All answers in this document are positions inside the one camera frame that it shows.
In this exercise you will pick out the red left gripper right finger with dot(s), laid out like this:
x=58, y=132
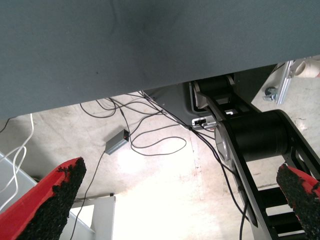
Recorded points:
x=305, y=200

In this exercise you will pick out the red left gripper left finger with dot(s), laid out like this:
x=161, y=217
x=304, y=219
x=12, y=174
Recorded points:
x=37, y=205

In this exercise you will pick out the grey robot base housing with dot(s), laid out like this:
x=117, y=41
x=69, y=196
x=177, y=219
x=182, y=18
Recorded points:
x=180, y=105

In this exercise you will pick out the white metal cabinet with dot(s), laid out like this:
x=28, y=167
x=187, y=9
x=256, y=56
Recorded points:
x=105, y=215

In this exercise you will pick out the grey power adapter box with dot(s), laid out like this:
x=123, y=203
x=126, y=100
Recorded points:
x=116, y=143

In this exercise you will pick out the grey caster wheel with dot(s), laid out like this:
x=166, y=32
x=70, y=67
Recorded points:
x=270, y=94

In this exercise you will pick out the dark grey table cloth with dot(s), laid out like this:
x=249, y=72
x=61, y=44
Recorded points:
x=125, y=50

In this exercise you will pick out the black robot torso frame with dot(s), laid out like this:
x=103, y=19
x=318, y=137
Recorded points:
x=260, y=135

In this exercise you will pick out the aluminium profile post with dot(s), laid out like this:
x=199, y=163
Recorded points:
x=285, y=85

